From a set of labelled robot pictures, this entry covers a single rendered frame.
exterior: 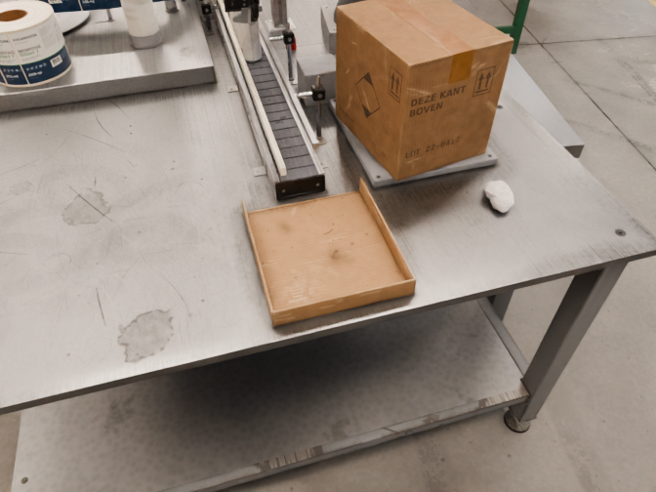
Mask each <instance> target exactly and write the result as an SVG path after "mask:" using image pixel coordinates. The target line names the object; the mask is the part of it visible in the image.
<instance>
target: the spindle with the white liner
mask: <svg viewBox="0 0 656 492"><path fill-rule="evenodd" d="M120 1H121V5H122V9H123V13H124V16H125V19H126V23H127V26H128V29H129V35H130V36H131V38H132V41H131V44H132V46H134V47H135V48H138V49H150V48H153V47H156V46H158V45H160V44H161V42H162V37H161V36H160V34H159V31H160V29H159V27H158V23H157V18H156V15H155V12H154V7H153V3H152V0H120Z"/></svg>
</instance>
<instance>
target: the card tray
mask: <svg viewBox="0 0 656 492"><path fill-rule="evenodd" d="M241 201H242V207H243V214H244V218H245V221H246V225H247V228H248V232H249V236H250V240H251V243H252V247H253V251H254V255H255V259H256V263H257V266H258V270H259V274H260V278H261V281H262V284H263V288H264V292H265V296H266V303H267V306H268V310H269V314H270V318H271V322H272V325H273V327H275V326H279V325H284V324H288V323H292V322H296V321H300V320H305V319H309V318H313V317H316V316H321V315H325V314H329V313H333V312H338V311H342V310H346V309H350V308H358V307H362V306H366V305H371V304H375V303H378V302H382V301H386V300H391V299H395V298H399V297H403V296H408V295H412V294H414V291H415V285H416V278H415V276H414V274H413V272H412V270H411V268H410V266H409V265H408V264H407V262H406V260H405V258H404V256H403V254H402V252H401V250H400V249H399V247H398V245H397V243H396V241H395V239H394V237H393V235H392V233H391V232H390V229H389V227H388V225H387V223H386V221H385V219H384V218H383V216H382V214H381V212H380V210H379V208H378V206H377V204H376V203H375V201H374V199H373V197H372V195H371V193H370V191H369V189H368V187H367V186H366V184H365V182H364V181H363V179H362V178H360V189H359V190H358V191H353V192H348V193H343V194H338V195H332V196H327V197H322V198H317V199H312V200H307V201H302V202H297V203H292V204H286V205H281V206H276V207H271V208H266V209H261V210H256V211H251V212H246V208H245V204H244V200H243V199H242V200H241Z"/></svg>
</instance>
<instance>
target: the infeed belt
mask: <svg viewBox="0 0 656 492"><path fill-rule="evenodd" d="M219 10H220V13H221V16H222V19H223V22H224V24H225V29H226V32H227V35H228V38H229V40H230V43H231V46H232V49H233V52H234V53H235V56H236V59H237V62H238V65H239V67H240V70H241V73H242V76H243V79H244V81H245V84H246V87H247V90H248V93H249V96H250V98H251V101H252V104H253V107H254V109H255V111H256V114H257V117H258V120H259V123H260V125H261V128H262V131H263V134H264V137H265V139H266V144H267V147H268V150H269V153H270V155H271V158H272V161H273V164H274V167H275V169H276V172H277V175H278V178H279V180H280V181H281V183H287V182H292V181H297V180H302V179H308V178H313V177H319V174H318V172H317V169H316V167H315V165H314V163H313V160H312V158H311V156H310V154H309V151H308V148H307V146H306V143H305V141H304V139H303V137H302V134H301V132H300V130H299V128H298V125H297V123H296V121H295V119H294V116H293V114H292V112H291V110H290V107H289V105H288V103H287V102H286V99H285V97H284V95H283V93H282V90H281V88H280V86H279V84H278V81H277V79H276V77H275V75H274V72H273V70H272V68H271V66H270V63H269V61H268V59H267V55H266V53H265V51H264V49H263V46H262V44H261V50H262V59H261V60H260V61H257V62H246V63H247V66H248V69H249V71H250V74H251V77H252V79H253V82H254V84H255V87H256V90H257V92H258V95H259V98H260V100H261V103H262V106H263V108H264V111H265V113H266V118H267V120H268V123H269V126H270V128H271V131H272V133H273V135H274V138H275V140H276V143H277V146H278V148H279V151H280V154H281V156H282V159H283V162H284V164H285V167H286V175H285V176H281V175H280V173H279V170H278V167H277V164H276V162H275V159H274V156H273V153H272V151H271V148H270V145H269V142H268V139H267V135H266V132H265V129H264V127H263V124H262V121H261V118H260V116H259V113H258V111H257V108H256V106H255V103H254V100H253V97H252V94H251V92H250V89H249V86H248V83H247V81H246V78H245V75H244V72H243V70H242V67H241V64H240V61H239V59H238V56H237V54H236V51H235V49H234V46H233V43H232V40H231V37H230V35H229V32H228V29H227V26H226V22H225V19H224V16H223V14H222V11H221V9H219Z"/></svg>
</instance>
